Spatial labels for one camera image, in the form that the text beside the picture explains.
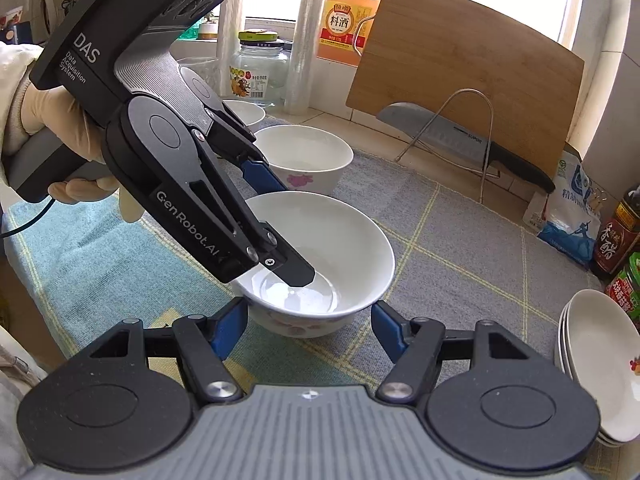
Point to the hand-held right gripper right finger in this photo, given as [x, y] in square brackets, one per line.
[387, 327]

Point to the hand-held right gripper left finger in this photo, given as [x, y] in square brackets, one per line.
[230, 325]

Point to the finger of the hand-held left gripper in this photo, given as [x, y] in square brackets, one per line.
[260, 177]
[292, 270]

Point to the white bowl with pink flowers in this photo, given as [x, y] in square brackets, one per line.
[247, 112]
[350, 240]
[305, 155]

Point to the white plate with fruit print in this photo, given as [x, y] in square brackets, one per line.
[600, 350]
[556, 360]

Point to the white plate with brown stain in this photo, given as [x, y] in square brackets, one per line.
[561, 355]

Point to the person's left forearm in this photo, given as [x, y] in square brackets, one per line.
[12, 75]

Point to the person's left hand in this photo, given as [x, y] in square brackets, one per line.
[55, 107]

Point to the small potted plant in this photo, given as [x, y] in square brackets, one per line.
[207, 24]

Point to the clear glass container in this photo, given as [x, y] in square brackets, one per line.
[197, 67]

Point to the glass jar with green lid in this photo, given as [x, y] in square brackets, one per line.
[260, 75]

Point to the grey and teal checked cloth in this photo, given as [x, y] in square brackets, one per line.
[450, 240]

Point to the orange cooking wine bottle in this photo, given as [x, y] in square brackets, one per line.
[345, 25]

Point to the white and blue salt bag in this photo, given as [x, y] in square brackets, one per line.
[570, 220]

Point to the bamboo cutting board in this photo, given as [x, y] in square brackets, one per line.
[450, 45]

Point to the person's white clothing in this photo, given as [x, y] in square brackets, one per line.
[12, 410]

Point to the green lid sauce jar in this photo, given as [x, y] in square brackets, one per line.
[625, 290]

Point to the metal binder clip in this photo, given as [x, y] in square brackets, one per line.
[596, 197]

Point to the dark vinegar bottle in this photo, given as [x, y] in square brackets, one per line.
[617, 240]

